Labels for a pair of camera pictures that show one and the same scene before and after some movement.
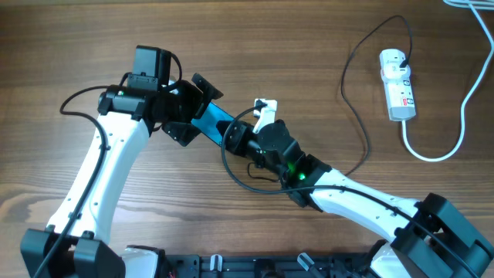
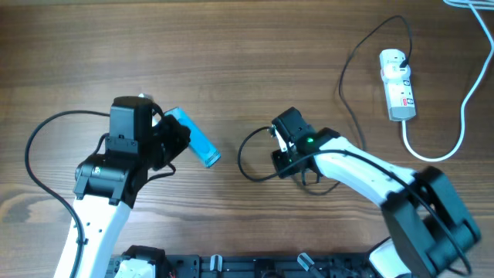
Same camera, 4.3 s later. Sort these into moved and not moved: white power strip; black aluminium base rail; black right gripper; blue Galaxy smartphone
Moved: blue Galaxy smartphone; black right gripper
Not moved: black aluminium base rail; white power strip
